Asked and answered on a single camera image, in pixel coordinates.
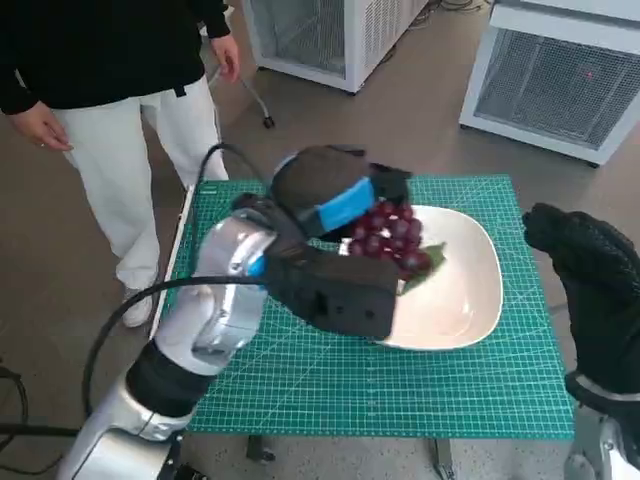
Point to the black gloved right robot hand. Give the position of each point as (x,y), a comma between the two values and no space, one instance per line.
(600,295)

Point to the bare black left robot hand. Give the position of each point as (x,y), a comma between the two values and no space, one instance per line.
(320,180)

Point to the red toy grape bunch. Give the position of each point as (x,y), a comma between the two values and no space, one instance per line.
(390,235)

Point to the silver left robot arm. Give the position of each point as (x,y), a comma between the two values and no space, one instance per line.
(220,300)

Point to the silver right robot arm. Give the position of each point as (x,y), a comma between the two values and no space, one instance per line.
(600,440)

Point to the white square plate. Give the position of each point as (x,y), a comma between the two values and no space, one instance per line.
(450,310)

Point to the white mesh cabinet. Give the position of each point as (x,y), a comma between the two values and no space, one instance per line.
(350,40)
(550,85)

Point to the person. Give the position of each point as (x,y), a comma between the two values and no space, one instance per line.
(125,150)

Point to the green cutting mat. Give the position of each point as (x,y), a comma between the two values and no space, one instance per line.
(350,390)

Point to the black floor bar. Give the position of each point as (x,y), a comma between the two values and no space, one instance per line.
(35,430)

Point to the grey chair with white frame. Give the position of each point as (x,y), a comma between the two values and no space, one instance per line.
(257,102)

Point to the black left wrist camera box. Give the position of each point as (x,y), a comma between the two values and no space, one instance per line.
(340,295)

